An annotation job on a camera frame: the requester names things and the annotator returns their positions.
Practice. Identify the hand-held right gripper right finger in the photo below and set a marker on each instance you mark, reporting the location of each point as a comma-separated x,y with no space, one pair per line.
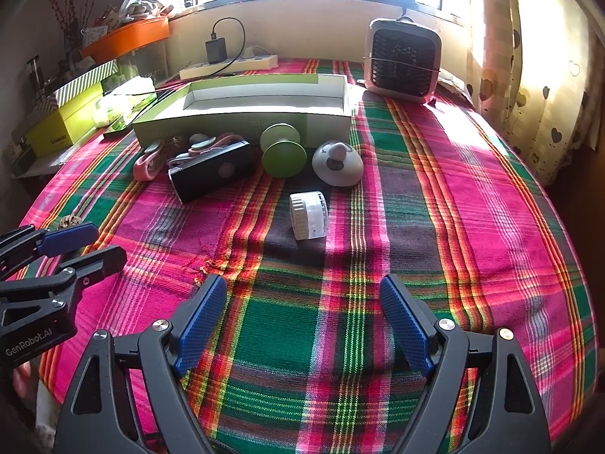
406,326

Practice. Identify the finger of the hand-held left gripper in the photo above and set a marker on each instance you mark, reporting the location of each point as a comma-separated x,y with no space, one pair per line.
71,238
99,260

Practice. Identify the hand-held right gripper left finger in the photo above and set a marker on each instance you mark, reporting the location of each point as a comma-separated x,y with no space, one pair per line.
203,326

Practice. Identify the black bike light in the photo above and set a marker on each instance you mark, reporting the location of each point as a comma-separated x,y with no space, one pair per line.
212,172

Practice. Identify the white ribbed bottle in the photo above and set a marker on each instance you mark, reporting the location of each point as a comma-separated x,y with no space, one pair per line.
307,213

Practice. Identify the pink clip with teal pad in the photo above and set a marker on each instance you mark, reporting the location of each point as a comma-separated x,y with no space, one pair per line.
208,143

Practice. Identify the grey dome gadget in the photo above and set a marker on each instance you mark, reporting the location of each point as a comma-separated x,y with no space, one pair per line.
338,175

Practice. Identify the green cardboard box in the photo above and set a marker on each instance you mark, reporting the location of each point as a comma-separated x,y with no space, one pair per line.
212,120

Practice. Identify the grey mushroom-shaped gadget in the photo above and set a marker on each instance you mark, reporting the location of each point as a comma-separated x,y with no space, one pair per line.
338,151

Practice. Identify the green spool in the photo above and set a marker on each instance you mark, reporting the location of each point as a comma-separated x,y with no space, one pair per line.
281,151

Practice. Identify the lime green box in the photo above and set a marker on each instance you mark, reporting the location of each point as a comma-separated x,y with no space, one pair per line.
56,125

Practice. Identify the black flat device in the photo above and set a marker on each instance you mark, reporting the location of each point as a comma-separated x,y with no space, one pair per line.
116,130

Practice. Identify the glass jar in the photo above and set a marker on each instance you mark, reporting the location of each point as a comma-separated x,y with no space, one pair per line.
35,73

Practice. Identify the clear plastic container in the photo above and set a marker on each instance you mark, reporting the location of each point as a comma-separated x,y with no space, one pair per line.
142,61

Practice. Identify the orange tray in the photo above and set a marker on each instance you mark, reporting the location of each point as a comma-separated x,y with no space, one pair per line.
137,35

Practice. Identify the black charger adapter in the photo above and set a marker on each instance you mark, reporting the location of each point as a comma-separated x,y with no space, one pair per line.
215,50

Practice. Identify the dried branches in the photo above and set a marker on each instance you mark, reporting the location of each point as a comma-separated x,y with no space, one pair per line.
71,0

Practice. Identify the white power strip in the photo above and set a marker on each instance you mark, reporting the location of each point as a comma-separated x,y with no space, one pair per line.
236,64

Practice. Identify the grey desk fan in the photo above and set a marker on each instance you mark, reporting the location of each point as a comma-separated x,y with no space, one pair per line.
401,56

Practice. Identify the heart print curtain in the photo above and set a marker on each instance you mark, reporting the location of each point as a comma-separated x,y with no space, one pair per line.
534,56

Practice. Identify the black window hook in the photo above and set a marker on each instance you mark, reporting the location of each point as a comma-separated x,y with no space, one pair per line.
411,0

